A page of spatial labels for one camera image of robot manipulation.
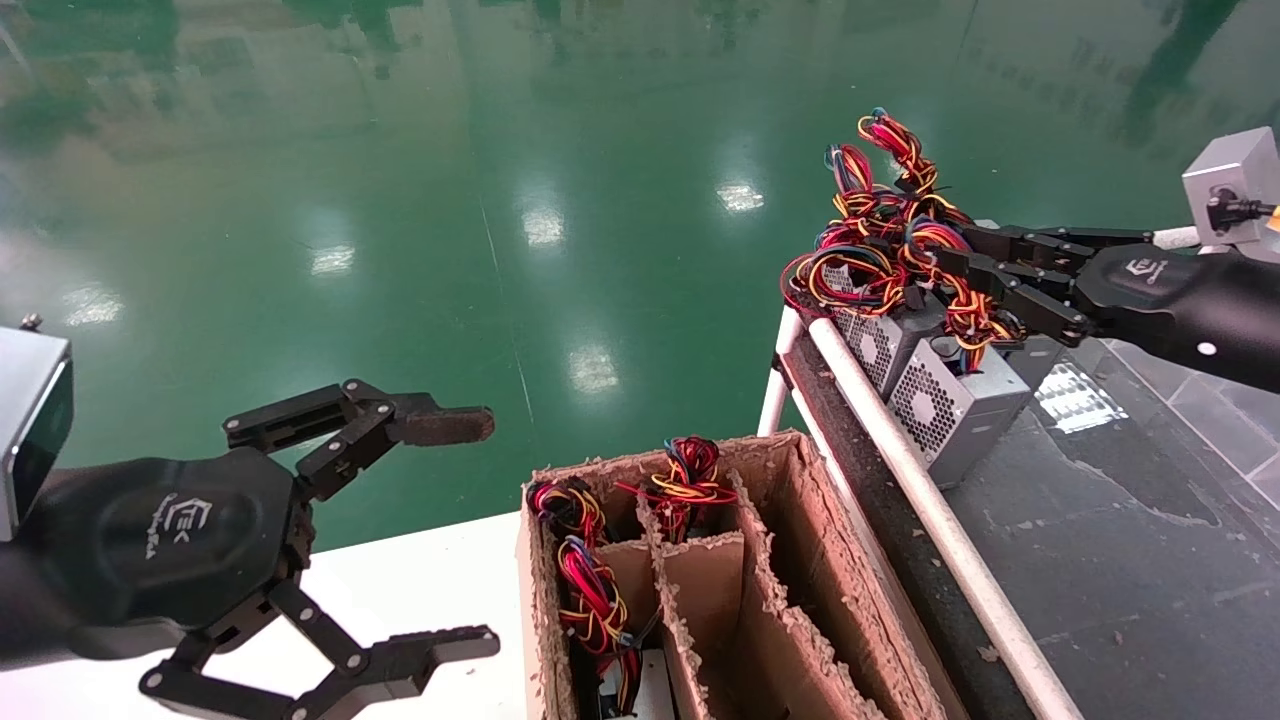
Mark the brown cardboard divider box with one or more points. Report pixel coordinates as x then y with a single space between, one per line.
790 560

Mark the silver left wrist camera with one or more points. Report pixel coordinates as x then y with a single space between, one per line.
25 420

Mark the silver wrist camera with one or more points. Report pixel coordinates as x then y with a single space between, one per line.
1235 165
25 420

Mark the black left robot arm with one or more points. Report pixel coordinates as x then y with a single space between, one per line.
15 610

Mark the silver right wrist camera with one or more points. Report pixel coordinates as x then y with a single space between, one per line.
1235 165

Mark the short white pipe leg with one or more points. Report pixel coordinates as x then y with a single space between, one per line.
775 400

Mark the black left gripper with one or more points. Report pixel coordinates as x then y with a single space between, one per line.
180 540

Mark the long white pipe rail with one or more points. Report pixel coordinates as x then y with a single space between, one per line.
940 520

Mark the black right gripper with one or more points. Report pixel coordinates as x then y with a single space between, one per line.
1190 300

